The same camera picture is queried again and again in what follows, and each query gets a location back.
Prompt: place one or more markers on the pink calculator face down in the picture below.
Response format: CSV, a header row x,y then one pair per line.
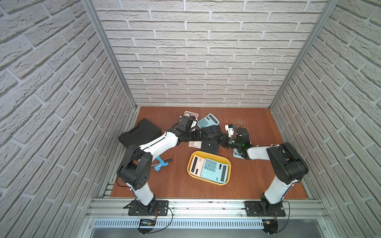
x,y
195,144

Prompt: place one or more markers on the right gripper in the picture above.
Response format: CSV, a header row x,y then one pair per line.
x,y
223,140

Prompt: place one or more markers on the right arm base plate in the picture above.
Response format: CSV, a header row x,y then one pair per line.
x,y
261,208

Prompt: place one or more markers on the left controller board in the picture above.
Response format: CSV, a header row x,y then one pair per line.
x,y
147,223

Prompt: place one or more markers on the large pink calculator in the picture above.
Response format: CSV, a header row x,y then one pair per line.
x,y
196,166

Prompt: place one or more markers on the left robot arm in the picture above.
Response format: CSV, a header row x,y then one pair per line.
x,y
136,164

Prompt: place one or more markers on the aluminium rail frame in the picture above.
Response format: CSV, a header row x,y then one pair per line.
x,y
201,214

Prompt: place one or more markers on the right connector plug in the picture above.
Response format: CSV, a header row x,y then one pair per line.
x,y
270,227

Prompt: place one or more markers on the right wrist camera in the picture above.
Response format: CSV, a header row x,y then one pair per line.
x,y
230,129

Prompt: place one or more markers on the black calculator face down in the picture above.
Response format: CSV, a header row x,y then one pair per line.
x,y
212,132

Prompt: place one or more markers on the black calculator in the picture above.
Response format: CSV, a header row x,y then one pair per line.
x,y
211,147

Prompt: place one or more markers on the black tool case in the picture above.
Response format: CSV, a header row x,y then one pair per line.
x,y
144,132

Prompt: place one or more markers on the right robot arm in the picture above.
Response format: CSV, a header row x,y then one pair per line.
x,y
288,166

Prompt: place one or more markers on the yellow storage tray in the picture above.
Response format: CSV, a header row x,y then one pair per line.
x,y
212,157

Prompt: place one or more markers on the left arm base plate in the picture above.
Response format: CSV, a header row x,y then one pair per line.
x,y
148,208

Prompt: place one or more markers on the light blue calculator face down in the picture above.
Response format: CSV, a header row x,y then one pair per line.
x,y
238,154

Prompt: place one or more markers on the teal calculator keys up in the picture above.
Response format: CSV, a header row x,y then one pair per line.
x,y
208,121

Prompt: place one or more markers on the blue handled hammer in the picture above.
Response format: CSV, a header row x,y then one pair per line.
x,y
161,163

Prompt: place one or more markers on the light blue calculator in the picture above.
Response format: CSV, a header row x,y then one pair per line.
x,y
215,171

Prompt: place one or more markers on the small pink calculator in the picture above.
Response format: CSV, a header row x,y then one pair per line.
x,y
191,114

